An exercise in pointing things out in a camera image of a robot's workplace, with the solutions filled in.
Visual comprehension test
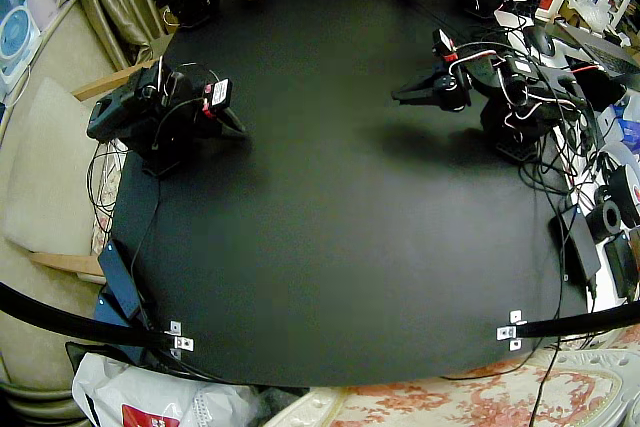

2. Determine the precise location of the wooden chair frame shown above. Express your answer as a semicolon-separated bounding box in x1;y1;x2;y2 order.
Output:
27;62;159;282

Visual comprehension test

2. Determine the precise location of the small white blue fan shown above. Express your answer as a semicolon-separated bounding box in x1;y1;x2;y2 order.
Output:
0;4;42;91

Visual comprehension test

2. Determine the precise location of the dark blue clamp plate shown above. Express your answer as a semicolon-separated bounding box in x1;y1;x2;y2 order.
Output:
93;294;134;333
97;239;144;321

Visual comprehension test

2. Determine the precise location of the beige seat cushion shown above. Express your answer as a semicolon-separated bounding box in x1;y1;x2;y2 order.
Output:
2;77;104;254

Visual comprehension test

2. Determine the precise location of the black filament spool red label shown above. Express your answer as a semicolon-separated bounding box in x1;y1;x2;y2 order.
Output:
594;164;640;228

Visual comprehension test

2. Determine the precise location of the black frame bar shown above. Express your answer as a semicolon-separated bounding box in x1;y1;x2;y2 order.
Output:
0;280;174;348
517;300;640;339

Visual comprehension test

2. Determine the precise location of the blue printed box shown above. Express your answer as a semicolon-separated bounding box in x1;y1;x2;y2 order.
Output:
610;96;640;146

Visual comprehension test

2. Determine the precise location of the black computer mouse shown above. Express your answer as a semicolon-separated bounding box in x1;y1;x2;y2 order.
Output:
529;26;557;58

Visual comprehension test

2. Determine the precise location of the small black box white label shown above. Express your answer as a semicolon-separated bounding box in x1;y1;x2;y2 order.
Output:
432;28;457;62
208;77;234;111

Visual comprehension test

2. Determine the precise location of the red box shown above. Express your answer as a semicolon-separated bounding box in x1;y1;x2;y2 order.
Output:
534;0;569;16

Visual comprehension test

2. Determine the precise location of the black tape roll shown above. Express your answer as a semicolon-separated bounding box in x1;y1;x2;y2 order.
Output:
584;199;624;242

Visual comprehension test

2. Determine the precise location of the large black table mat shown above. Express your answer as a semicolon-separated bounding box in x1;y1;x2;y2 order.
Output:
107;0;592;391

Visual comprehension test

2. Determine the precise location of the flat black rectangular device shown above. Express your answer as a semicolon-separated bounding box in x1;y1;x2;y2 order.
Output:
548;204;603;288

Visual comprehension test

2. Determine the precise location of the white plastic bag red print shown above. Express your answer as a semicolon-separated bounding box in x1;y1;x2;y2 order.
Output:
71;351;261;427

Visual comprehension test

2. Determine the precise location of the black rectangular box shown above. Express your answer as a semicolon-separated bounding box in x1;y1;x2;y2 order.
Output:
603;232;640;299

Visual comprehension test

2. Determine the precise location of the floral upholstered white chair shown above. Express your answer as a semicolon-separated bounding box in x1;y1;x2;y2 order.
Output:
262;346;640;427

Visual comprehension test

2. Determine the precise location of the long black hanging cable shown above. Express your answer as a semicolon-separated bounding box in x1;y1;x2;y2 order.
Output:
528;339;564;427

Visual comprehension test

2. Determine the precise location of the looped thin black cable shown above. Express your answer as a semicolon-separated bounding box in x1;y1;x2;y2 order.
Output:
85;139;129;216

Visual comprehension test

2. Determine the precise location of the black laptop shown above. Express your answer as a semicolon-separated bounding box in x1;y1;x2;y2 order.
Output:
549;21;640;79

